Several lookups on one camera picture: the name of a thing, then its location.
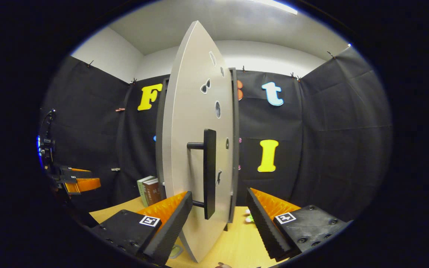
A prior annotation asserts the black backdrop cloth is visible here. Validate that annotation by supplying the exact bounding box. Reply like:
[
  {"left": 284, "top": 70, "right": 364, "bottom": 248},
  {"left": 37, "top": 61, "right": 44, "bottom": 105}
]
[{"left": 41, "top": 45, "right": 392, "bottom": 224}]

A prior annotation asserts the green book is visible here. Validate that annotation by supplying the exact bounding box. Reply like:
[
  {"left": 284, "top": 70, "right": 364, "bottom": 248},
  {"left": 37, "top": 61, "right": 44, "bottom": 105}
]
[{"left": 137, "top": 176, "right": 155, "bottom": 207}]

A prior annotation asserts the long ceiling light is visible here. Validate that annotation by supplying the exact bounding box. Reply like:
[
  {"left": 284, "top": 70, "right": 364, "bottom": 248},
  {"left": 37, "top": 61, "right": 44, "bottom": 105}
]
[{"left": 252, "top": 0, "right": 299, "bottom": 15}]

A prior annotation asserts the beige cabinet door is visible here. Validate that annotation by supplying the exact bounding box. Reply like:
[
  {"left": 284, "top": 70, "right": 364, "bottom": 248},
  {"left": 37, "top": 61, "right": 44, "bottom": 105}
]
[{"left": 161, "top": 20, "right": 235, "bottom": 263}]

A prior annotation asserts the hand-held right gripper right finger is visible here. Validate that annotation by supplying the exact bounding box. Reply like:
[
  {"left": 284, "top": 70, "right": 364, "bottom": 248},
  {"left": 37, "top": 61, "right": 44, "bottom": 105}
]
[{"left": 245, "top": 188, "right": 353, "bottom": 261}]

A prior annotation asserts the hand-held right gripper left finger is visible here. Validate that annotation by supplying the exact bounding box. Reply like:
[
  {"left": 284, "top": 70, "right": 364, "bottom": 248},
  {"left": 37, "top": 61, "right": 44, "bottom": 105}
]
[{"left": 90, "top": 191, "right": 193, "bottom": 265}]

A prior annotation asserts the black cabinet door handle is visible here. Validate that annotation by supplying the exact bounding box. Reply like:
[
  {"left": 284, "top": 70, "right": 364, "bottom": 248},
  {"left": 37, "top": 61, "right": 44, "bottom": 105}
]
[{"left": 187, "top": 129, "right": 217, "bottom": 220}]

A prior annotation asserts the brown book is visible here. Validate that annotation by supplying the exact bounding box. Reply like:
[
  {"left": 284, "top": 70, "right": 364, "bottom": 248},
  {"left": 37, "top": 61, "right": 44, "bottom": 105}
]
[{"left": 146, "top": 179, "right": 162, "bottom": 205}]

